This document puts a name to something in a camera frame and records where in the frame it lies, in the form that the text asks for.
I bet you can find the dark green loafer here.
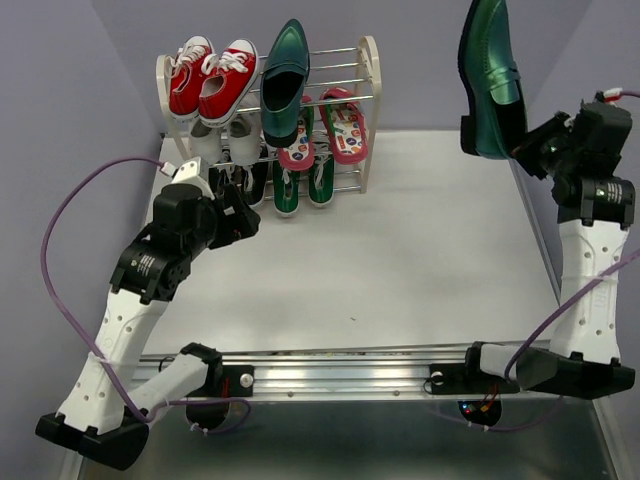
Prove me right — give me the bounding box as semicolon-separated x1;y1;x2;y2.
457;0;527;159
260;18;310;148

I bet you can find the green canvas sneaker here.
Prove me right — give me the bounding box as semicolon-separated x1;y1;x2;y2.
272;163;300;218
308;155;335;208

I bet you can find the pink slide sandal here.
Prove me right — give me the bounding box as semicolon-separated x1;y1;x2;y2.
320;87;369;165
278;95;315;172

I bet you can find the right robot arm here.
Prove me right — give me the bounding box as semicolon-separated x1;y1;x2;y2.
460;97;639;400

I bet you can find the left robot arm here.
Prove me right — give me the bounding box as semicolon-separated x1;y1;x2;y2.
35;183;260;471

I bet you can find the cream shoe rack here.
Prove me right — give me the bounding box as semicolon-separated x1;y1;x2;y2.
155;36;382;194

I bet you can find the white sneaker left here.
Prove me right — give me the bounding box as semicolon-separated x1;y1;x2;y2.
188;120;223;165

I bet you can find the white sneaker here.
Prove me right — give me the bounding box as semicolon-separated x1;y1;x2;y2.
227;112;262;167
188;120;223;165

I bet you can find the black sneaker right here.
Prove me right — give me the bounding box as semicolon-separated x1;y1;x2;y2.
241;162;269;208

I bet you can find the white sneaker right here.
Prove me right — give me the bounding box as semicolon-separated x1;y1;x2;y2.
227;112;262;167

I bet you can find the red sneaker left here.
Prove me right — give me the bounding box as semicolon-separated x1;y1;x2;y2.
169;35;214;120

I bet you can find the red sneaker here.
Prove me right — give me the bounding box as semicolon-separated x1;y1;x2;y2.
198;39;259;128
169;35;214;120

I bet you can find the red sneaker right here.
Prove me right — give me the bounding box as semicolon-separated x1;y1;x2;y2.
198;39;259;128

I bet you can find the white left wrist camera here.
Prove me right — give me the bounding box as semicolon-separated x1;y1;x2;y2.
171;157;214;199

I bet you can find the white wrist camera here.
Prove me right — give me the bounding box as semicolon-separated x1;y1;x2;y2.
594;87;623;104
171;157;214;199

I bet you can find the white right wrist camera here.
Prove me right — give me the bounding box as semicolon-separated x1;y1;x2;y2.
594;87;623;104

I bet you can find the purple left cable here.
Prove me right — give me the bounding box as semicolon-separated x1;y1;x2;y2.
39;156;252;437

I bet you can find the purple cable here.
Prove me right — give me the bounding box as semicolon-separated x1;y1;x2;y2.
429;88;640;434
39;156;252;437

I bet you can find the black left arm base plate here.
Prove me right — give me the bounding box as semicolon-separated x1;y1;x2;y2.
198;364;255;398

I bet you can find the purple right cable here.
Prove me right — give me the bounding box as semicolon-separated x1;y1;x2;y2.
429;88;640;434

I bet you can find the aluminium table edge rail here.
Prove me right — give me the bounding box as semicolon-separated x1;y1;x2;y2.
79;344;571;404

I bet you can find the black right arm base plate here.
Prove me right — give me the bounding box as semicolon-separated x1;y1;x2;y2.
423;363;520;396

